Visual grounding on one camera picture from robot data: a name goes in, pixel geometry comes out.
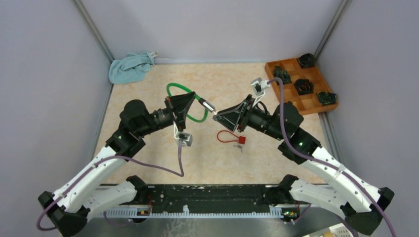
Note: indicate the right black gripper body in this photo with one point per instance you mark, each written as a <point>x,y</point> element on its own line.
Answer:
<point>250,103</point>

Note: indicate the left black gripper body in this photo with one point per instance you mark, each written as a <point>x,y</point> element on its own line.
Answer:
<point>171,108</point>

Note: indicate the green cable lock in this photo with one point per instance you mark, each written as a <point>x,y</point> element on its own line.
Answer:
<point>209,108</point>

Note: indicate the red cable padlock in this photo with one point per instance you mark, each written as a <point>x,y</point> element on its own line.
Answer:
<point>226,136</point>

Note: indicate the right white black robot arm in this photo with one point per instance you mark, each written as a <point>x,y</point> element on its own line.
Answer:
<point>360,204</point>

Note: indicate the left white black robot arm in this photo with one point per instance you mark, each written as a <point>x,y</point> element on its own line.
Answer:
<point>98,166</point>

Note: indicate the dark green flower left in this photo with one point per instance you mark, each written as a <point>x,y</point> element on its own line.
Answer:
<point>282,74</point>

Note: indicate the dark green flower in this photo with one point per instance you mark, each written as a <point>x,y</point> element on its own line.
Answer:
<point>326,98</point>
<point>282,74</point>

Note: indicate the dark orange flower centre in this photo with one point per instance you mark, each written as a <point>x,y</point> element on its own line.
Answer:
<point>304,86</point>

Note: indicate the orange wooden compartment tray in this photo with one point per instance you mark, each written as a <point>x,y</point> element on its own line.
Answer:
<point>308,103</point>

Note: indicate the light blue cloth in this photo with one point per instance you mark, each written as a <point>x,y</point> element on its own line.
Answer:
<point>132,68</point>

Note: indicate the dark flower top corner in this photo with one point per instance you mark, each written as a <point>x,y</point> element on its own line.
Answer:
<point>306,61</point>

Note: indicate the dark green flower right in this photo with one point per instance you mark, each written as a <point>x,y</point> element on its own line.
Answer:
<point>326,98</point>

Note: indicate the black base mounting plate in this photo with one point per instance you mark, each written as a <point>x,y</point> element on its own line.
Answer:
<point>207,199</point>

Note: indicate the white plastic basket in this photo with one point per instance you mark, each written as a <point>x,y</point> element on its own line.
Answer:
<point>338,230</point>

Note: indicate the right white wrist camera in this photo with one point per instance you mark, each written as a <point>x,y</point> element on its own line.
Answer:
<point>259,87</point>

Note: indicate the aluminium frame rail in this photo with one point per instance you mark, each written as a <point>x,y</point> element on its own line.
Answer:
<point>299,190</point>

